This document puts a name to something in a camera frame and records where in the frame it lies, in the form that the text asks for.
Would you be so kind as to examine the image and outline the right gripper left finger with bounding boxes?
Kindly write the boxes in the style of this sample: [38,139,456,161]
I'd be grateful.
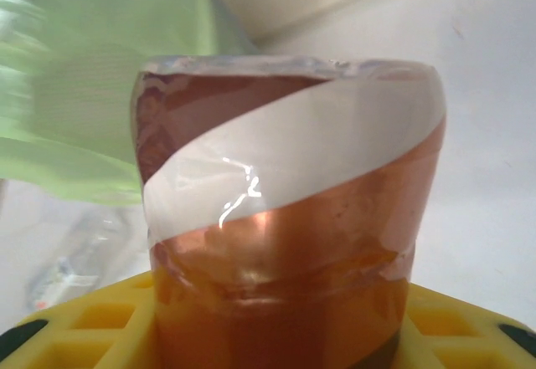
[0,271,162,369]

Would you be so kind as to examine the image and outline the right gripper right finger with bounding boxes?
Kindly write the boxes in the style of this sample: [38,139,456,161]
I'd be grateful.
[399,280,536,369]

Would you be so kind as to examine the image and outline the small clear bottle white cap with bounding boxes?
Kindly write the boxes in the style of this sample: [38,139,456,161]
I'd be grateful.
[24,209,147,307]

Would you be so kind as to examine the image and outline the brown label tea bottle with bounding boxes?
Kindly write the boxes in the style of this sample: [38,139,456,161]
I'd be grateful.
[129,54,449,369]

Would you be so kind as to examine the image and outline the green-lined trash bin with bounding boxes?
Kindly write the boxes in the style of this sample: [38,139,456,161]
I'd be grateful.
[0,0,252,209]

